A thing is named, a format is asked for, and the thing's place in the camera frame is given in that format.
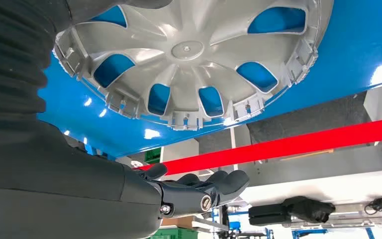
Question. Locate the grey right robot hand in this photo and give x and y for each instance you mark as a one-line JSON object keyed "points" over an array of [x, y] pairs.
{"points": [[62, 198]]}

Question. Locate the blue metal shelf rack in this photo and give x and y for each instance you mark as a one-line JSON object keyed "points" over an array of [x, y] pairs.
{"points": [[359, 39]]}

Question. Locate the green plastic crate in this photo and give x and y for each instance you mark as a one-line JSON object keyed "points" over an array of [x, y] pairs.
{"points": [[174, 234], [153, 155]]}

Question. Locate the black flat case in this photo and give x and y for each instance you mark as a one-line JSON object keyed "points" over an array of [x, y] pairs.
{"points": [[266, 214]]}

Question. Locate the black bag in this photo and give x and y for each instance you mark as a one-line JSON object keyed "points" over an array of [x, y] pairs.
{"points": [[309, 209]]}

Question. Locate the white table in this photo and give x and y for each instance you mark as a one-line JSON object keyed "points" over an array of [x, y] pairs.
{"points": [[309, 184]]}

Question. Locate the red barrier beam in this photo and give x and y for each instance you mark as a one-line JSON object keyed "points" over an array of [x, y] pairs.
{"points": [[309, 143]]}

